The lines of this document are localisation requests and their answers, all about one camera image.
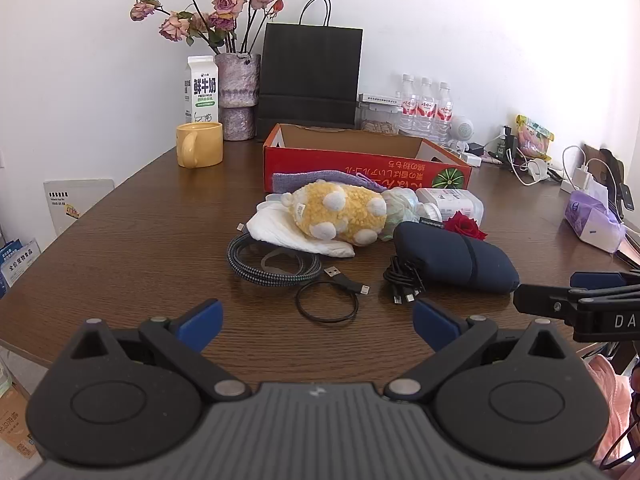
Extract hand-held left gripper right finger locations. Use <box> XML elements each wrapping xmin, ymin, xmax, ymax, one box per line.
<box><xmin>385</xmin><ymin>298</ymin><xmax>576</xmax><ymax>402</ymax></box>

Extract white plastic jar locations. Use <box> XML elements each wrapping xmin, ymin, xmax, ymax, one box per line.
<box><xmin>415</xmin><ymin>187</ymin><xmax>485</xmax><ymax>223</ymax></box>

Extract mottled purple ceramic vase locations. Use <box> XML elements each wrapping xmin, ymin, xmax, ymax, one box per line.
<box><xmin>215</xmin><ymin>52</ymin><xmax>262</xmax><ymax>142</ymax></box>

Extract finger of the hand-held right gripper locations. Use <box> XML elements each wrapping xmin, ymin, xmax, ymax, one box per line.
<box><xmin>571</xmin><ymin>271</ymin><xmax>640</xmax><ymax>293</ymax></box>
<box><xmin>513</xmin><ymin>283</ymin><xmax>583</xmax><ymax>322</ymax></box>

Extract clear water bottle red label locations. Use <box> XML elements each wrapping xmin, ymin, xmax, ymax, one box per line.
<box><xmin>415</xmin><ymin>77</ymin><xmax>436</xmax><ymax>141</ymax></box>
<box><xmin>398</xmin><ymin>74</ymin><xmax>418</xmax><ymax>133</ymax></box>
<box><xmin>432</xmin><ymin>81</ymin><xmax>454</xmax><ymax>146</ymax></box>

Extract purple knitted cloth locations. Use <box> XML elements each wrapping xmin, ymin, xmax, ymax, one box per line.
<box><xmin>271</xmin><ymin>169</ymin><xmax>386</xmax><ymax>196</ymax></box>

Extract yellow pink snack packet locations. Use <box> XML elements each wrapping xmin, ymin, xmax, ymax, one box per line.
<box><xmin>515</xmin><ymin>115</ymin><xmax>555</xmax><ymax>161</ymax></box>

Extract white round robot speaker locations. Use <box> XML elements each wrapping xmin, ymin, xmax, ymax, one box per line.
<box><xmin>447</xmin><ymin>115</ymin><xmax>476</xmax><ymax>153</ymax></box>

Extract blue printed packets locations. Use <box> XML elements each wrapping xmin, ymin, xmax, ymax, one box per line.
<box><xmin>0</xmin><ymin>237</ymin><xmax>41</xmax><ymax>301</ymax></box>

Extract black cable bundle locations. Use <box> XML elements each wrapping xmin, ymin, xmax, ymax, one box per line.
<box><xmin>383</xmin><ymin>255</ymin><xmax>427</xmax><ymax>306</ymax></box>

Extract black paper shopping bag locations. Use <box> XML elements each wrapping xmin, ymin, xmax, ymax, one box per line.
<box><xmin>255</xmin><ymin>0</ymin><xmax>364</xmax><ymax>143</ymax></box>

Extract pink garment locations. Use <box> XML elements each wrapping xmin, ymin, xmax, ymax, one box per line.
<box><xmin>585</xmin><ymin>355</ymin><xmax>632</xmax><ymax>461</ymax></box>

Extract white green milk carton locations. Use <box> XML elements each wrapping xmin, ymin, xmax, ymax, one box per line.
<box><xmin>184</xmin><ymin>56</ymin><xmax>220</xmax><ymax>125</ymax></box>

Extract navy fabric pouch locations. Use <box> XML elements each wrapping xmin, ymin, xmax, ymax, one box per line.
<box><xmin>393</xmin><ymin>221</ymin><xmax>520</xmax><ymax>295</ymax></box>

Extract white cloth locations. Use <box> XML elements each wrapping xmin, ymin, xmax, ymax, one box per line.
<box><xmin>248</xmin><ymin>200</ymin><xmax>357</xmax><ymax>259</ymax></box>

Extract purple tissue pack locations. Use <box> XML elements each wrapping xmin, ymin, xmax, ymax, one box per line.
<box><xmin>565</xmin><ymin>190</ymin><xmax>626</xmax><ymax>253</ymax></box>

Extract yellow ceramic mug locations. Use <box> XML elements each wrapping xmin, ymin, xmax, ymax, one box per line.
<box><xmin>176</xmin><ymin>121</ymin><xmax>224</xmax><ymax>168</ymax></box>

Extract braided black white cable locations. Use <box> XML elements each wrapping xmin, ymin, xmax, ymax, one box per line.
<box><xmin>227</xmin><ymin>222</ymin><xmax>323</xmax><ymax>288</ymax></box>

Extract iridescent plastic bag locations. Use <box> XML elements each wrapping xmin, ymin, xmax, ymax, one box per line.
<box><xmin>382</xmin><ymin>187</ymin><xmax>421</xmax><ymax>241</ymax></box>

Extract thin black usb cable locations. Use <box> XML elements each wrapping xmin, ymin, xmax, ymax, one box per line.
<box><xmin>295</xmin><ymin>266</ymin><xmax>372</xmax><ymax>323</ymax></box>

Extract brown cardboard carton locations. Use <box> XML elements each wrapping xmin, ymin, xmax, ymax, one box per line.
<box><xmin>0</xmin><ymin>385</ymin><xmax>32</xmax><ymax>461</ymax></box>

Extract dried pink rose bouquet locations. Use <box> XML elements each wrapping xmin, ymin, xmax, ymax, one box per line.
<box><xmin>131</xmin><ymin>0</ymin><xmax>286</xmax><ymax>56</ymax></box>

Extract red cardboard box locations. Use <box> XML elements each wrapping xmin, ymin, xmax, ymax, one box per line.
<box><xmin>263</xmin><ymin>123</ymin><xmax>472</xmax><ymax>193</ymax></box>

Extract white wall plug charger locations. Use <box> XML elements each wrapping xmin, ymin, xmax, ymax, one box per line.
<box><xmin>572</xmin><ymin>162</ymin><xmax>592</xmax><ymax>193</ymax></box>

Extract clear container of seeds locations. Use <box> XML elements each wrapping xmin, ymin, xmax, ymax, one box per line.
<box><xmin>357</xmin><ymin>101</ymin><xmax>401</xmax><ymax>136</ymax></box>

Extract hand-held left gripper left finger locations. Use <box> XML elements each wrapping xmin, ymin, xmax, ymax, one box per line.
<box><xmin>70</xmin><ymin>298</ymin><xmax>251</xmax><ymax>402</ymax></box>

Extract red artificial rose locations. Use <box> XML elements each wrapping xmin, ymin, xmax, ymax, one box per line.
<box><xmin>442</xmin><ymin>211</ymin><xmax>488</xmax><ymax>242</ymax></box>

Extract yellow white plush toy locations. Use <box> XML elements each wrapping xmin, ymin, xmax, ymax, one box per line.
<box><xmin>280</xmin><ymin>181</ymin><xmax>388</xmax><ymax>246</ymax></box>

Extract white board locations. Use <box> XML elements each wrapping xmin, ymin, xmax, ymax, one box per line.
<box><xmin>43</xmin><ymin>178</ymin><xmax>115</xmax><ymax>235</ymax></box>

